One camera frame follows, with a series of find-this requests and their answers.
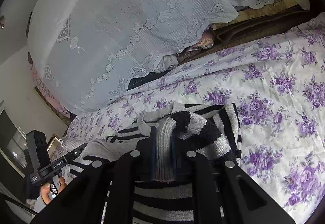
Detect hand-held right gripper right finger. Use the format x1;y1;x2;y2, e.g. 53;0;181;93
170;135;296;224

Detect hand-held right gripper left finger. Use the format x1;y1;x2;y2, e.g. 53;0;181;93
30;126;158;224

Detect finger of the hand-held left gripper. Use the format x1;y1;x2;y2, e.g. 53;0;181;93
48;144;85;166
25;131;49;172

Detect black and grey striped sweater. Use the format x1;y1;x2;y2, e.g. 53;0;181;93
68;103;242;224

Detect person's left hand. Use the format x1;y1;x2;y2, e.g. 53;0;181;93
40;175;67;206

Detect glass window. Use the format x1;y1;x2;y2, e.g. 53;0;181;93
0;108;30;179

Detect pink floral cloth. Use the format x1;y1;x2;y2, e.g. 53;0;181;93
30;60;75;119

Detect dark cloth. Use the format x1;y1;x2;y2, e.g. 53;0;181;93
126;70;167;91

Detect purple floral bedsheet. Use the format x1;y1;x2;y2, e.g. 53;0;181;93
54;12;325;224

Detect pink quilted cloth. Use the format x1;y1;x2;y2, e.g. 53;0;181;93
176;27;216;63

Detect white lace cover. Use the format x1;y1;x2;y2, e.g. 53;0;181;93
27;0;311;115

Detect brown folded blankets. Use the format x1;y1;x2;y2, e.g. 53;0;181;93
178;0;320;64

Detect wooden picture frame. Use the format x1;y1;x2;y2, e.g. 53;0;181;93
47;134;63;155

